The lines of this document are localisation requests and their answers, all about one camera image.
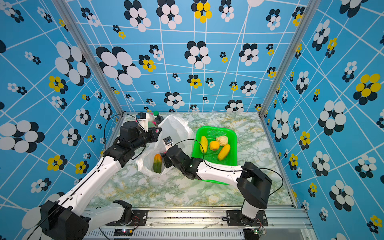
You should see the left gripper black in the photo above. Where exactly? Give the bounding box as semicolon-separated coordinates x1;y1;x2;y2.
131;126;162;152

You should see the orange green papaya toy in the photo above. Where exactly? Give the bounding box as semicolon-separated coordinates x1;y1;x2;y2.
153;154;163;174

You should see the white plastic bag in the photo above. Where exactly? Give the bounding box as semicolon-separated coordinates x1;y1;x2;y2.
136;115;196;177

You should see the yellow lemon toy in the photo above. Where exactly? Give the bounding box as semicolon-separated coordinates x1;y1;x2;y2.
200;136;208;154

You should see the orange yellow mango toy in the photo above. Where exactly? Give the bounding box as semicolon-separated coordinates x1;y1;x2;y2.
209;141;220;152

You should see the green plastic basket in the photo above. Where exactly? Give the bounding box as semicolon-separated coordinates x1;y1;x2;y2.
191;127;241;187

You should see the yellow banana toy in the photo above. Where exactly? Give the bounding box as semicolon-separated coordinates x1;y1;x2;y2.
218;144;231;161

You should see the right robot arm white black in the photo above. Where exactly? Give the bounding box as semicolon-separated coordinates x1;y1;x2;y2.
162;146;273;220

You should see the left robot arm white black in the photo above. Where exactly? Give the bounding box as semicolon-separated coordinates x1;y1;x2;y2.
35;121;162;240

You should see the clear shaker jar black lid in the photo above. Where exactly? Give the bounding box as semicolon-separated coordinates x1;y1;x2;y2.
155;115;164;125

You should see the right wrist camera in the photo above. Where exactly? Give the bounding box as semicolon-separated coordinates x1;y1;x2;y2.
163;137;173;152

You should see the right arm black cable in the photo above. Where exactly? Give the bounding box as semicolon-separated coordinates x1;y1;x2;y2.
170;138;284;197

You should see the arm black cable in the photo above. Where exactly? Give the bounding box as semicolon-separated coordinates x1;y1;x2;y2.
26;112;145;240
170;138;284;197

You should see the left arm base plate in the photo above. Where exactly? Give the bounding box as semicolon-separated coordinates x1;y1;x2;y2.
107;209;149;227

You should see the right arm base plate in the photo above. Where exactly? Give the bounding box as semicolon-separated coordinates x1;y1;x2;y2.
223;210;268;228

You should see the left aluminium corner post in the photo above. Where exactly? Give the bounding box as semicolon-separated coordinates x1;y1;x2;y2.
52;0;124;114

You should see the aluminium corner post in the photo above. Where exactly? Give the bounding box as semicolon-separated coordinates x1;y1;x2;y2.
260;0;321;117
52;0;124;114

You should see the aluminium front rail frame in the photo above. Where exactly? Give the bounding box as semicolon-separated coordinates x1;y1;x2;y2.
84;206;317;240

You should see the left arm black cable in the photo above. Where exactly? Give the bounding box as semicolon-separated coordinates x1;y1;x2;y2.
26;112;145;240

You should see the right aluminium corner post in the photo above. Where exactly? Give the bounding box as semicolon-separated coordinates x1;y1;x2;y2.
260;0;321;117

